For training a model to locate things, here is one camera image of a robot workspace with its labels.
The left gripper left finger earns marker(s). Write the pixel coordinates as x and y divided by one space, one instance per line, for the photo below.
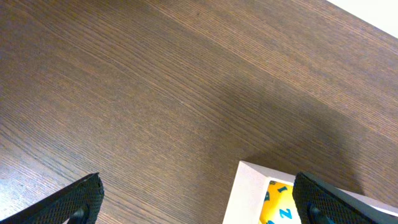
79 202

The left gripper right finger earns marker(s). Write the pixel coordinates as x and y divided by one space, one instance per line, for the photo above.
318 202

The yellow ball blue letters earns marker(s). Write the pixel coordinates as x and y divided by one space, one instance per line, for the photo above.
279 206

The white cardboard box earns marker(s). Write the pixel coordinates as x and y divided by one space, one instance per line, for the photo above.
250 187

